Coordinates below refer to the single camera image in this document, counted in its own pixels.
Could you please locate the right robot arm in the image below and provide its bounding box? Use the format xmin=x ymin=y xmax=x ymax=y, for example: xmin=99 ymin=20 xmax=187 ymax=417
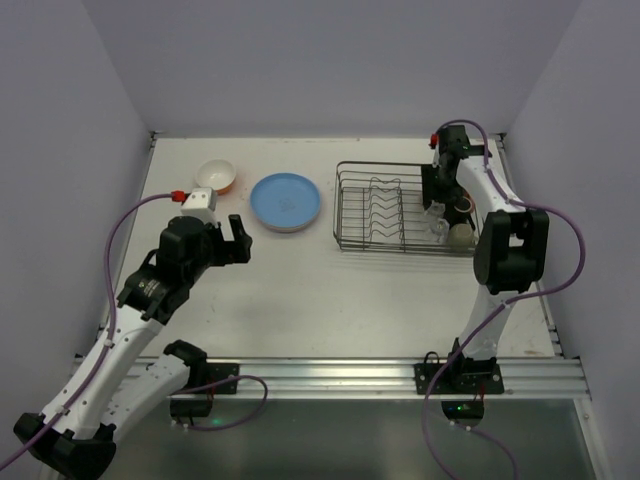
xmin=421 ymin=120 xmax=549 ymax=384

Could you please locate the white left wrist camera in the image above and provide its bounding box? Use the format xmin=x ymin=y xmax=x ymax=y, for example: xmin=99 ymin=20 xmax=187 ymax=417
xmin=180 ymin=187 xmax=218 ymax=225

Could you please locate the clear glass tumbler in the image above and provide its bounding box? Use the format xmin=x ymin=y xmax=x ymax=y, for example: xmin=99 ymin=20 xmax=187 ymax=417
xmin=424 ymin=202 xmax=446 ymax=223
xmin=428 ymin=218 xmax=450 ymax=244

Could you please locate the dark wire dish rack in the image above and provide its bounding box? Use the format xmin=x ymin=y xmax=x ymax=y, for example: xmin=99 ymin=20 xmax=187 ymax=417
xmin=333 ymin=161 xmax=482 ymax=257

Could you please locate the black mug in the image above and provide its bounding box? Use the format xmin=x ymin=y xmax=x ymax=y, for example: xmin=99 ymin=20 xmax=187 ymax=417
xmin=447 ymin=196 xmax=475 ymax=229

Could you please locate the black right base bracket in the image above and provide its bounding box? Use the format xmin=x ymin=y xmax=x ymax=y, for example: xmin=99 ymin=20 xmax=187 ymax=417
xmin=413 ymin=352 xmax=505 ymax=395

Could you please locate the purple plate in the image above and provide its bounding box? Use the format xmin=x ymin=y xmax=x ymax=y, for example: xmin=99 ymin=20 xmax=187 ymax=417
xmin=260 ymin=221 xmax=314 ymax=234

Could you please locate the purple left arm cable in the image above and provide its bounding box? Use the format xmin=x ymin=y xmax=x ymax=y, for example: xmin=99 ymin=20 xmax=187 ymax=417
xmin=0 ymin=189 xmax=184 ymax=466

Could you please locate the blue plate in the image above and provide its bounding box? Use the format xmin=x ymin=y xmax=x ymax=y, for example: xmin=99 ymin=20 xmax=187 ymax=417
xmin=249 ymin=172 xmax=321 ymax=227

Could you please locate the aluminium mounting rail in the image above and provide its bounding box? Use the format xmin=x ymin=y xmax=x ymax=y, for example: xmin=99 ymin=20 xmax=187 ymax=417
xmin=208 ymin=357 xmax=590 ymax=400

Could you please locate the grey green mug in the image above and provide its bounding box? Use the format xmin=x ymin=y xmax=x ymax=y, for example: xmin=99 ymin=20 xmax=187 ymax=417
xmin=447 ymin=223 xmax=476 ymax=249

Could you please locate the black left base bracket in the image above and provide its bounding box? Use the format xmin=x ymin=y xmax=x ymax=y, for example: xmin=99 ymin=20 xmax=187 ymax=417
xmin=173 ymin=361 xmax=240 ymax=397

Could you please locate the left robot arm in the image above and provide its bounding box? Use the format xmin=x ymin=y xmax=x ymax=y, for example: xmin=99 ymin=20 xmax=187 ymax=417
xmin=14 ymin=215 xmax=252 ymax=479

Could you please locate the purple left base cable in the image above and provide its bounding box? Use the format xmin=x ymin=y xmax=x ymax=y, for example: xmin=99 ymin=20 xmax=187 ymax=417
xmin=169 ymin=377 xmax=269 ymax=432

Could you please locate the black base bracket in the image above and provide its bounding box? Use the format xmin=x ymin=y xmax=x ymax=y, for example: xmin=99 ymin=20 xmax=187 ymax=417
xmin=173 ymin=361 xmax=240 ymax=397
xmin=413 ymin=352 xmax=505 ymax=395

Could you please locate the orange bowl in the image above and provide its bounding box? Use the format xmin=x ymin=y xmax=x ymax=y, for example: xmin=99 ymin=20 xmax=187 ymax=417
xmin=194 ymin=159 xmax=237 ymax=195

